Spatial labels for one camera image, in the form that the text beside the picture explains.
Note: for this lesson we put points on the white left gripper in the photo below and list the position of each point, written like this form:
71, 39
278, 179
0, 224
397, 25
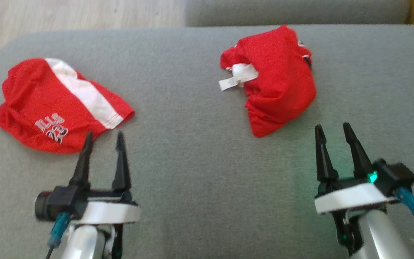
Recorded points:
110, 214

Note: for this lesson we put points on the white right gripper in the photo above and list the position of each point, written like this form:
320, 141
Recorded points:
350, 198

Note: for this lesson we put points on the red shorts with white stripe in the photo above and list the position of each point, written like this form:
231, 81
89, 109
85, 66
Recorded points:
31, 100

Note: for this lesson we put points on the red basketball jersey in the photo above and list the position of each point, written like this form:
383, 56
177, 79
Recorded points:
282, 79

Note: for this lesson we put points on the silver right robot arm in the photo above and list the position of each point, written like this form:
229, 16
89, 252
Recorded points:
379, 233

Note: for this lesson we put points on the large grey sofa seat cushion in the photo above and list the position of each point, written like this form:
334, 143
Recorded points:
199, 180

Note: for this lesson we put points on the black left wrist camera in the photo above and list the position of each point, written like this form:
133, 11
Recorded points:
61, 201

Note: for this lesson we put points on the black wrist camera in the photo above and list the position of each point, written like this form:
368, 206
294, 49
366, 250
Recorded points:
397, 178
61, 201

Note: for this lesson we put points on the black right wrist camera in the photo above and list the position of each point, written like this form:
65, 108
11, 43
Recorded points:
397, 178

